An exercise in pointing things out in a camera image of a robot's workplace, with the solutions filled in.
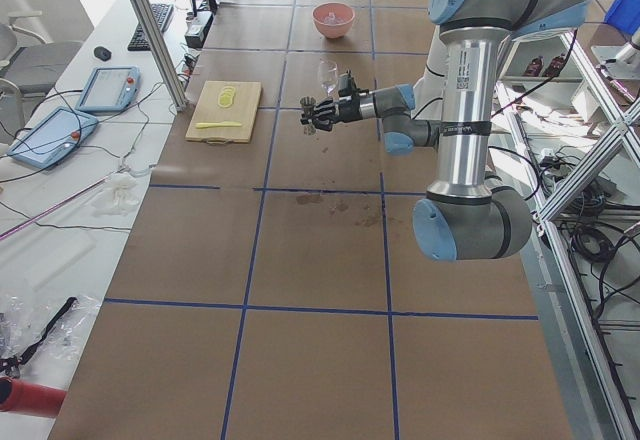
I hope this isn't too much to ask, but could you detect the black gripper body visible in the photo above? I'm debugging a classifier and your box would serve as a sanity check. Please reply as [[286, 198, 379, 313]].
[[331, 73, 361, 126]]

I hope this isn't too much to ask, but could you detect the steel double jigger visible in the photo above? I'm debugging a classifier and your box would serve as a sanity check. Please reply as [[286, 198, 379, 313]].
[[300, 96, 316, 135]]

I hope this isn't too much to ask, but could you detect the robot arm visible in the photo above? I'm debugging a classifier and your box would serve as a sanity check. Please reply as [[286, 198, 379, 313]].
[[301, 0, 588, 261]]

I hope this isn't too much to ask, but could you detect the clear wine glass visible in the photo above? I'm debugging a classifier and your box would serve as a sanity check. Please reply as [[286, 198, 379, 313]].
[[317, 59, 338, 97]]

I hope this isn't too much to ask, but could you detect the pile of clear ice cubes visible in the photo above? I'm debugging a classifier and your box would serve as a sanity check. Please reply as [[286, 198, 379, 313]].
[[320, 11, 347, 26]]

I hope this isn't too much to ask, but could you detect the pink bowl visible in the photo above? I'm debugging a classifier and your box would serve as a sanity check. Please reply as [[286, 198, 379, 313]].
[[312, 2, 355, 39]]

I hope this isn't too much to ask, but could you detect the bamboo cutting board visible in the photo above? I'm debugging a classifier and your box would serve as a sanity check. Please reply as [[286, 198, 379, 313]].
[[185, 80, 262, 143]]

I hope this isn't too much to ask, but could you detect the yellow plastic knife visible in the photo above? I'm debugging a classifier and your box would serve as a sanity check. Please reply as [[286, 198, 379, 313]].
[[195, 121, 243, 130]]

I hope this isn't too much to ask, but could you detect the black keyboard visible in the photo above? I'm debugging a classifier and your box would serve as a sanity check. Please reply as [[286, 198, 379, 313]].
[[126, 3, 175, 52]]

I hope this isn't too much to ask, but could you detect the blue teach pendant far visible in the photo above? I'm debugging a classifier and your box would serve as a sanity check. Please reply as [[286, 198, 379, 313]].
[[76, 66, 140, 115]]

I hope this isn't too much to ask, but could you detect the blue teach pendant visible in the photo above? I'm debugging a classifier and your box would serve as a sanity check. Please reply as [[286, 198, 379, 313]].
[[76, 66, 140, 115], [7, 107, 98, 169]]

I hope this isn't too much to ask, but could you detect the white crumpled cloth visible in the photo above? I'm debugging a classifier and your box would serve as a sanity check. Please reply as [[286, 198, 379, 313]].
[[91, 173, 140, 216]]

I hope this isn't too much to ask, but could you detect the black computer mouse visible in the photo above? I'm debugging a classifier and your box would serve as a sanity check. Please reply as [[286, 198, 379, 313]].
[[94, 46, 112, 61]]

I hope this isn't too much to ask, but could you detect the blue teach pendant near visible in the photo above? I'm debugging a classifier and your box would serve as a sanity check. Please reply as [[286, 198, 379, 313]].
[[7, 107, 98, 169]]

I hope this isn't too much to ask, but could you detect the blue storage bin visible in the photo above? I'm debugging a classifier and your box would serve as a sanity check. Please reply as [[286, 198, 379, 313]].
[[604, 0, 640, 34]]

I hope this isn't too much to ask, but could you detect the grey office chair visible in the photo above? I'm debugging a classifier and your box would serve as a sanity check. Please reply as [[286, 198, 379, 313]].
[[0, 9, 84, 111]]

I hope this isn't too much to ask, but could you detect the clear plastic bag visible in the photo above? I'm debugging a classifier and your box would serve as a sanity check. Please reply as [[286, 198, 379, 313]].
[[1, 295, 102, 378]]

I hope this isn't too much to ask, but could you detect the red thermos bottle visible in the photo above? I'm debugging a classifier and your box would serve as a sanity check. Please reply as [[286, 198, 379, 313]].
[[1, 377, 67, 418]]

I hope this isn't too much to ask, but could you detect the aluminium frame post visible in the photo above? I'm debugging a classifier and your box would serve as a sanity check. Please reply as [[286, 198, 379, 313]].
[[130, 0, 188, 112]]

